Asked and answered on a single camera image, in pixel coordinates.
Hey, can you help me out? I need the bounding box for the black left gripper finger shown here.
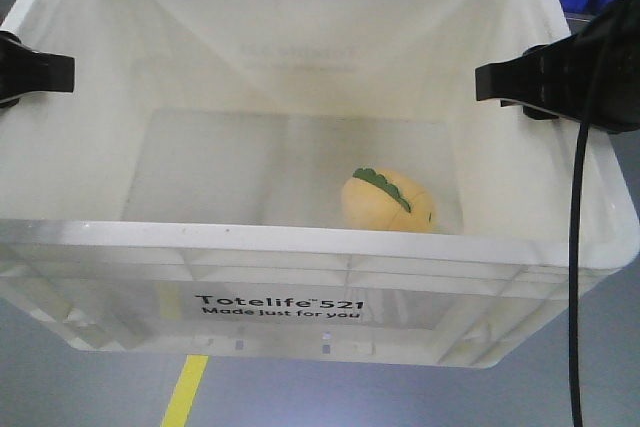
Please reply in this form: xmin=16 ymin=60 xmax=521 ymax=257
xmin=1 ymin=31 xmax=75 ymax=108

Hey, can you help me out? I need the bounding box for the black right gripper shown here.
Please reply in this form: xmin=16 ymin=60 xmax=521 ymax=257
xmin=475 ymin=0 xmax=639 ymax=133

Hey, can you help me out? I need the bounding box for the yellow plush ball green crest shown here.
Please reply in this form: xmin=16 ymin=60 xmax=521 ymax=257
xmin=341 ymin=167 xmax=437 ymax=233

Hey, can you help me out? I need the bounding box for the white plastic tote box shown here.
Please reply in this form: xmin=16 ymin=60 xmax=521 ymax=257
xmin=0 ymin=0 xmax=640 ymax=371

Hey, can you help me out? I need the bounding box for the yellow floor tape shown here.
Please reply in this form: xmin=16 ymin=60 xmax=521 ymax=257
xmin=160 ymin=355 xmax=209 ymax=427

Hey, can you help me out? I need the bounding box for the black hanging cable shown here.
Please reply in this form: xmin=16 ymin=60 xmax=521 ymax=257
xmin=567 ymin=0 xmax=640 ymax=427

